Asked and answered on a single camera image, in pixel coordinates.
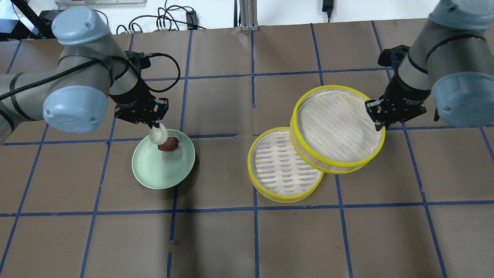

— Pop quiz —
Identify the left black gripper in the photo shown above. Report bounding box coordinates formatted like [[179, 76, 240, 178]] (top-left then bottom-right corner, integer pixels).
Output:
[[113, 83, 169, 125]]

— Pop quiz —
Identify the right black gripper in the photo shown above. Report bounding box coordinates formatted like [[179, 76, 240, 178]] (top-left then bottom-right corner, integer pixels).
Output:
[[365, 83, 427, 132]]

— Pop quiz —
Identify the white steamed bun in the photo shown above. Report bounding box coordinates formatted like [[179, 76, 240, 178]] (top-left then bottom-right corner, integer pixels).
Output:
[[149, 122, 168, 146]]

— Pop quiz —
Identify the yellow steamer layer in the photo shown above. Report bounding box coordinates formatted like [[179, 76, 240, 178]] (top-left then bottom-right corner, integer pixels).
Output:
[[247, 127, 323, 203], [289, 85, 386, 175]]

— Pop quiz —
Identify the brown bun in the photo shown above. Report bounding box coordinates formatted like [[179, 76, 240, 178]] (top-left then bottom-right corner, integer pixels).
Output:
[[157, 137, 180, 152]]

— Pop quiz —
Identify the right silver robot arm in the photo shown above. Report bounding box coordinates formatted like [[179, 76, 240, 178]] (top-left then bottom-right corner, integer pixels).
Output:
[[365, 0, 494, 131]]

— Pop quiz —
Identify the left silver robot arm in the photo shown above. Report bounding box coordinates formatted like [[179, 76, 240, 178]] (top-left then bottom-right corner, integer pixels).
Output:
[[0, 7, 168, 145]]

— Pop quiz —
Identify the light green plate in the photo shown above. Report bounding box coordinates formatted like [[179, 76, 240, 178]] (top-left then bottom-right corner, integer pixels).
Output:
[[131, 129, 196, 190]]

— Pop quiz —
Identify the black power adapter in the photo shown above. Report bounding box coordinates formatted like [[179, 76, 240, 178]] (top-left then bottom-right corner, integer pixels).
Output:
[[186, 10, 198, 28]]

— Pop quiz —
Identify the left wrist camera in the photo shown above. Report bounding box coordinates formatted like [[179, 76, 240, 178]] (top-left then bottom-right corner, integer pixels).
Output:
[[126, 51, 151, 72]]

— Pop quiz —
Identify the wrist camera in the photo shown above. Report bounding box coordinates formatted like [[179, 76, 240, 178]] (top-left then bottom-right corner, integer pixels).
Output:
[[126, 51, 151, 72], [377, 45, 410, 67]]

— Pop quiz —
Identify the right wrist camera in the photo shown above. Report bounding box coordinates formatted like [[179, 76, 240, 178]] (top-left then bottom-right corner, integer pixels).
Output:
[[377, 45, 410, 67]]

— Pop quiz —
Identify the aluminium frame post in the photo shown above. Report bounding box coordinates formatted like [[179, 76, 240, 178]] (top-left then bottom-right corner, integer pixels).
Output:
[[239, 0, 259, 32]]

